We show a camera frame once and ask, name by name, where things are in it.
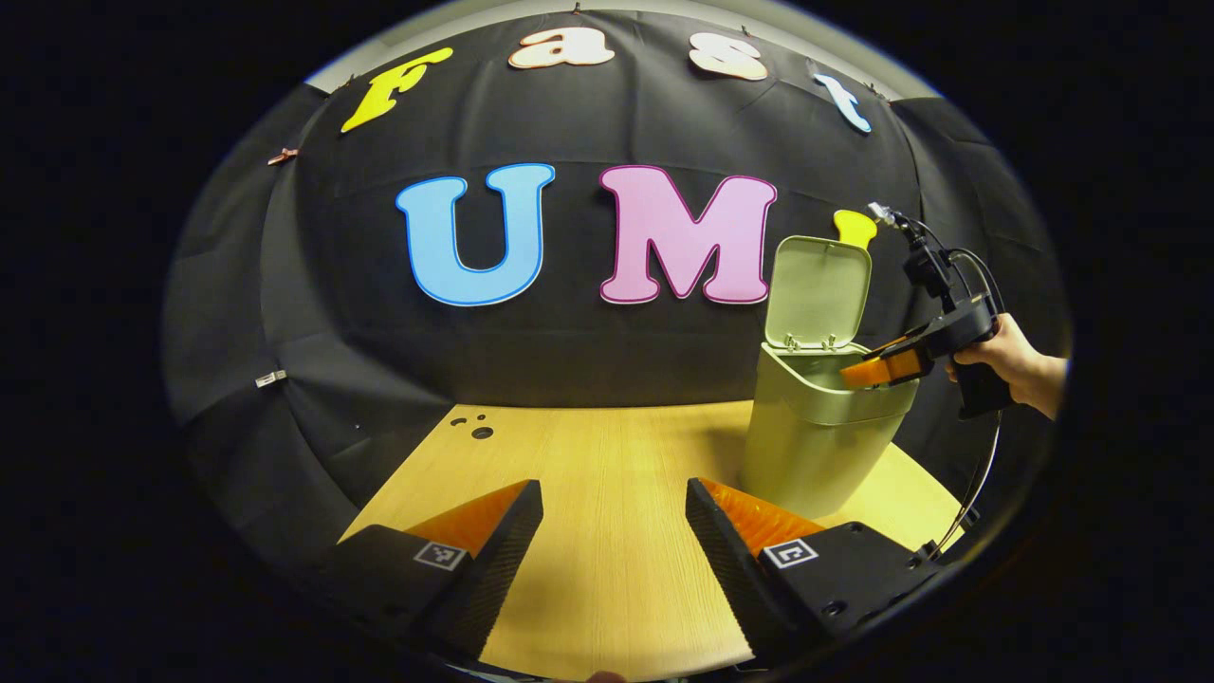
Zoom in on wooden desktop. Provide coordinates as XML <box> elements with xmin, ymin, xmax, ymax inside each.
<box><xmin>340</xmin><ymin>400</ymin><xmax>966</xmax><ymax>682</ymax></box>

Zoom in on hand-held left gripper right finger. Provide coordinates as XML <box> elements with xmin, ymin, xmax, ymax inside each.
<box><xmin>685</xmin><ymin>477</ymin><xmax>940</xmax><ymax>665</ymax></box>

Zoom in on thin black cable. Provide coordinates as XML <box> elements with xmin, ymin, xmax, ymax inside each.
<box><xmin>910</xmin><ymin>220</ymin><xmax>1006</xmax><ymax>563</ymax></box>

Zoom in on black backdrop cloth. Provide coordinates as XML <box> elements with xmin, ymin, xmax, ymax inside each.
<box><xmin>163</xmin><ymin>9</ymin><xmax>1071</xmax><ymax>570</ymax></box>

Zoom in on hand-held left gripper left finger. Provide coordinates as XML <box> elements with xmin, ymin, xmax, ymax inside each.
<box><xmin>313</xmin><ymin>479</ymin><xmax>544</xmax><ymax>662</ymax></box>

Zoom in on pale green desktop garbage bin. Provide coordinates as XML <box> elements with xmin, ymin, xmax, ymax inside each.
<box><xmin>743</xmin><ymin>235</ymin><xmax>919</xmax><ymax>521</ymax></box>

